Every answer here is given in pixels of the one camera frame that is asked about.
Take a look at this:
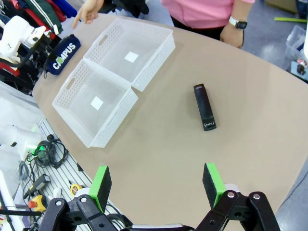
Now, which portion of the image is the green-padded black right gripper right finger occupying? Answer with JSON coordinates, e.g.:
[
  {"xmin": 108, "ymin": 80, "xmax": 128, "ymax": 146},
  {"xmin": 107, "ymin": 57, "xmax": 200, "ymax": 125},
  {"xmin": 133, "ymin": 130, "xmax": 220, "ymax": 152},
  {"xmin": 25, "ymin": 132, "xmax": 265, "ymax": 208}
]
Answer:
[{"xmin": 197, "ymin": 163, "xmax": 281, "ymax": 231}]

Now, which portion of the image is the green-padded black right gripper left finger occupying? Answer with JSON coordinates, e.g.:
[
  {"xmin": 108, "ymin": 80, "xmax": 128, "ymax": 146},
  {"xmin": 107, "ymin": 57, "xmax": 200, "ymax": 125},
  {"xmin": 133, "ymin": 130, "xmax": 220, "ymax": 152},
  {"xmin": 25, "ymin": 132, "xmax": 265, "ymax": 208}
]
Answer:
[{"xmin": 38, "ymin": 166, "xmax": 118, "ymax": 231}]

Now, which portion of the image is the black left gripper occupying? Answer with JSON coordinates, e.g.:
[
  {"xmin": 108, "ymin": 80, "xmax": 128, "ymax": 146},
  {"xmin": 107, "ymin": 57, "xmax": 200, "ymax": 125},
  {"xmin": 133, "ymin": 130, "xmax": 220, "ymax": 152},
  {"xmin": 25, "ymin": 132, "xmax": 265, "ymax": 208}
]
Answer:
[{"xmin": 32, "ymin": 31, "xmax": 57, "ymax": 64}]

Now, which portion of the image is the navy Campus pencil case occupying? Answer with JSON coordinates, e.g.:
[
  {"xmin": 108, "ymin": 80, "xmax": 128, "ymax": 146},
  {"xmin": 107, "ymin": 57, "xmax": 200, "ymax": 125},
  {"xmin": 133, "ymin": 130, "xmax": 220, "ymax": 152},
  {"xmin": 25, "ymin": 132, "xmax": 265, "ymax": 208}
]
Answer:
[{"xmin": 45, "ymin": 34, "xmax": 82, "ymax": 76}]

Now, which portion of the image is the person's left forearm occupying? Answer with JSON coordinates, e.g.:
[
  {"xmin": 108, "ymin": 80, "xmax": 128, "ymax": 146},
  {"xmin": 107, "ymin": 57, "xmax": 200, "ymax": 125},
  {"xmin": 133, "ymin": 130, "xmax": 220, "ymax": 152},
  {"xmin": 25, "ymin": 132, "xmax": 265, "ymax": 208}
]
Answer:
[{"xmin": 231, "ymin": 0, "xmax": 250, "ymax": 21}]

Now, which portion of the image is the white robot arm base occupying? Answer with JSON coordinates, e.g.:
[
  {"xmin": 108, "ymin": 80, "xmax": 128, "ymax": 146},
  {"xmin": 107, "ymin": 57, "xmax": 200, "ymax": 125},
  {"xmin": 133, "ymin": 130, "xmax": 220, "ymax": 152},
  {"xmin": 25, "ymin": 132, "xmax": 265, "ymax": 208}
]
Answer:
[{"xmin": 0, "ymin": 124, "xmax": 43, "ymax": 157}]

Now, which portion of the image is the person's right hand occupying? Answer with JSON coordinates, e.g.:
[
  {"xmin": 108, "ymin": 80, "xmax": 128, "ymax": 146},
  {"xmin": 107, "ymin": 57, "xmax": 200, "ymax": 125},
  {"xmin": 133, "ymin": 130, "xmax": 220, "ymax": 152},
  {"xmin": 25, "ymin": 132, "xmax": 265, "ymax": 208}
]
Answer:
[{"xmin": 72, "ymin": 0, "xmax": 104, "ymax": 29}]

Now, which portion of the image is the dark green jacket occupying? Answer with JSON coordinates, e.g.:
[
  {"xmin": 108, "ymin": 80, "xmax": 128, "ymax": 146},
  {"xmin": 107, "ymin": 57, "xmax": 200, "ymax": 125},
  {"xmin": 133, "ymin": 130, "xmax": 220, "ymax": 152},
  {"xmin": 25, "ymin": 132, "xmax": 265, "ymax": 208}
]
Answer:
[{"xmin": 23, "ymin": 0, "xmax": 64, "ymax": 35}]

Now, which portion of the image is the grey slotted metal plate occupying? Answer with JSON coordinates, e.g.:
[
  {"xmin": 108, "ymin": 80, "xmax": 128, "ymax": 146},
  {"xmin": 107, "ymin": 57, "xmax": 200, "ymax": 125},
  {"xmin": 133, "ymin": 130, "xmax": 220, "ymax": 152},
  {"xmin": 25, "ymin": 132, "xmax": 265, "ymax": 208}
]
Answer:
[{"xmin": 14, "ymin": 115, "xmax": 97, "ymax": 217}]

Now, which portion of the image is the blue garment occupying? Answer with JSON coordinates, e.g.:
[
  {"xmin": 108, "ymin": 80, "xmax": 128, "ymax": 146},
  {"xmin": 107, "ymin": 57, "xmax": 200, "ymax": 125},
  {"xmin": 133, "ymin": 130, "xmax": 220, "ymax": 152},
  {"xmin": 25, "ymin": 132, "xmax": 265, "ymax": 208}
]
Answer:
[{"xmin": 51, "ymin": 0, "xmax": 78, "ymax": 17}]

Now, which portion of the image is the black handheld device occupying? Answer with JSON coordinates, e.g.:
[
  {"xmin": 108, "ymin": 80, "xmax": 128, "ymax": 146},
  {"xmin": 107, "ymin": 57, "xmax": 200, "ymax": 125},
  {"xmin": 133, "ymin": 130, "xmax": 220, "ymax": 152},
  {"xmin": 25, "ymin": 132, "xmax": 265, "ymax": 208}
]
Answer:
[{"xmin": 23, "ymin": 174, "xmax": 51, "ymax": 199}]

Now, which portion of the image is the yellow emergency stop button box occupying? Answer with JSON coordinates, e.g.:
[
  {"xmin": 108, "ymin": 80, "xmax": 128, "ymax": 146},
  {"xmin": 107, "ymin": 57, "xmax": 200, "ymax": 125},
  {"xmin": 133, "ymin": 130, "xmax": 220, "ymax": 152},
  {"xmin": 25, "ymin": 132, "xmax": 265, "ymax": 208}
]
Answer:
[{"xmin": 28, "ymin": 194, "xmax": 47, "ymax": 213}]

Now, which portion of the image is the clear plastic basket, near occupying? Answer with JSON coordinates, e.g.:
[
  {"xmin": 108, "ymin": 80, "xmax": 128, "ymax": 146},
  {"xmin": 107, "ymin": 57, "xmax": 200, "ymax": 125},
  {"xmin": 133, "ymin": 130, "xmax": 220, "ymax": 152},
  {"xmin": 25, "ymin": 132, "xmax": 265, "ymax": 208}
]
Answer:
[{"xmin": 52, "ymin": 59, "xmax": 139, "ymax": 148}]

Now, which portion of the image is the clear plastic basket, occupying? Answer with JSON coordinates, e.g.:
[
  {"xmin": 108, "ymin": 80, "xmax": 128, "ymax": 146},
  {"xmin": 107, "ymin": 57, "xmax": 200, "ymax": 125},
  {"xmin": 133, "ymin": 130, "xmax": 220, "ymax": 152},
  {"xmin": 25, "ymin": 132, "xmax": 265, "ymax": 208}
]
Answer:
[
  {"xmin": 83, "ymin": 18, "xmax": 176, "ymax": 92},
  {"xmin": 52, "ymin": 59, "xmax": 139, "ymax": 148}
]

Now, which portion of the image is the black stapler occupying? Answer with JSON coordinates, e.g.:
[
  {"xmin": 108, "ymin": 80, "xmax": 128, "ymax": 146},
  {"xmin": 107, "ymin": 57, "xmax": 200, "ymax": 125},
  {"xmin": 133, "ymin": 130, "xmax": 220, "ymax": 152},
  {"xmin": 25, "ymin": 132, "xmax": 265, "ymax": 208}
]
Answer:
[{"xmin": 193, "ymin": 83, "xmax": 218, "ymax": 132}]

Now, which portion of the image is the black garment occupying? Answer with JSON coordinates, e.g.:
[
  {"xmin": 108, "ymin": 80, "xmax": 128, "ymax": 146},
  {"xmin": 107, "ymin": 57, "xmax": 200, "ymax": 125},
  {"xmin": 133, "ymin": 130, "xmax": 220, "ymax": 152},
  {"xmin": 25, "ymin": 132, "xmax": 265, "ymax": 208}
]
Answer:
[{"xmin": 100, "ymin": 0, "xmax": 150, "ymax": 18}]

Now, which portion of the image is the clear plastic basket, far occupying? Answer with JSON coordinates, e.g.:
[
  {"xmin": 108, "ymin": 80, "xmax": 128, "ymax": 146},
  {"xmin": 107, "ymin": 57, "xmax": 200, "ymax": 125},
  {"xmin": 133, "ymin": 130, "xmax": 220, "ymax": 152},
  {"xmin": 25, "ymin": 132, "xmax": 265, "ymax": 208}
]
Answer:
[{"xmin": 83, "ymin": 18, "xmax": 176, "ymax": 92}]

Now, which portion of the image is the person's pink-shirted torso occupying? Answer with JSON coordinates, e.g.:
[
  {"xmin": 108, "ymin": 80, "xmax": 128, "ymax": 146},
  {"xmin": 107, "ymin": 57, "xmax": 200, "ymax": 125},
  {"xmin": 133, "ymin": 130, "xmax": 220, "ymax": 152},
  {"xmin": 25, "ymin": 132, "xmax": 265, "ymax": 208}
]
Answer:
[{"xmin": 160, "ymin": 0, "xmax": 256, "ymax": 41}]

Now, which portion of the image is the clear bluish plastic storage box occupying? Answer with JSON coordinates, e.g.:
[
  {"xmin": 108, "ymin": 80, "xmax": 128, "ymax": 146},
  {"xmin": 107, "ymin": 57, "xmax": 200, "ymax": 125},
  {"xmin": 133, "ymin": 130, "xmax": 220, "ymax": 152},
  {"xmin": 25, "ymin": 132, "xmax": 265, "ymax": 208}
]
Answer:
[{"xmin": 285, "ymin": 25, "xmax": 308, "ymax": 84}]

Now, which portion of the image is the green flat stick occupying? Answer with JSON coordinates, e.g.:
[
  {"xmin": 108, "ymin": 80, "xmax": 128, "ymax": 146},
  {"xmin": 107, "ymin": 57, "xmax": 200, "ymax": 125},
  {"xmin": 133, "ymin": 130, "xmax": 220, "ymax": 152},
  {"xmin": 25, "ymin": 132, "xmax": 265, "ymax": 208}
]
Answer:
[{"xmin": 274, "ymin": 16, "xmax": 308, "ymax": 24}]

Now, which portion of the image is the black cable bundle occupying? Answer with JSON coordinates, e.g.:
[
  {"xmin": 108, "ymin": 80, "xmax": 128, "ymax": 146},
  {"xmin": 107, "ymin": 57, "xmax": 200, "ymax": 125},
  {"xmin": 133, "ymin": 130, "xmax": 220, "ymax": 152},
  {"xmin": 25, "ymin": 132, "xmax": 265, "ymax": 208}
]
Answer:
[{"xmin": 26, "ymin": 134, "xmax": 70, "ymax": 169}]

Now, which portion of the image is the grey coiled cable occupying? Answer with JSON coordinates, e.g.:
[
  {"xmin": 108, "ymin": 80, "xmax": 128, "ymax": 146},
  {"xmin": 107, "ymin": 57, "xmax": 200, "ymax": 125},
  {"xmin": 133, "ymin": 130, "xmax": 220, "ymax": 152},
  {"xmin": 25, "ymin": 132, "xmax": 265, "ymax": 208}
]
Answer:
[{"xmin": 16, "ymin": 160, "xmax": 32, "ymax": 181}]

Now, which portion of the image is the white-strap wristwatch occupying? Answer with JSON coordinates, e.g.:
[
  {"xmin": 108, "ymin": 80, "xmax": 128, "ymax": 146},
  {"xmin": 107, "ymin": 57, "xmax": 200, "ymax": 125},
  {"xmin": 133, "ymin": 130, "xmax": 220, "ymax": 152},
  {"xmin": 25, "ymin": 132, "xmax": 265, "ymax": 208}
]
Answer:
[{"xmin": 228, "ymin": 15, "xmax": 248, "ymax": 30}]

